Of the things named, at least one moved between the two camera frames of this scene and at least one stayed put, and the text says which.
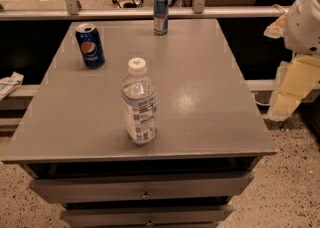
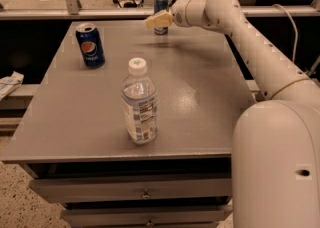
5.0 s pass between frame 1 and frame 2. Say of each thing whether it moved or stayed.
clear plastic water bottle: stayed
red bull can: stayed
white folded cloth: stayed
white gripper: moved
